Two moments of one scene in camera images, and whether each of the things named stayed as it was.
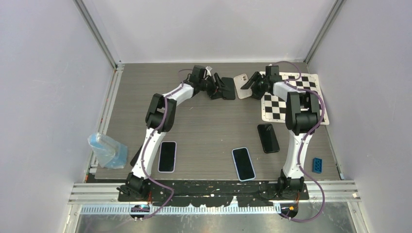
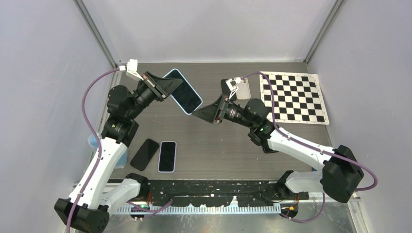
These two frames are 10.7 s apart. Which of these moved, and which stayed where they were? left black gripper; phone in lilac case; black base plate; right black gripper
Moved: left black gripper; right black gripper
Stayed: black base plate; phone in lilac case
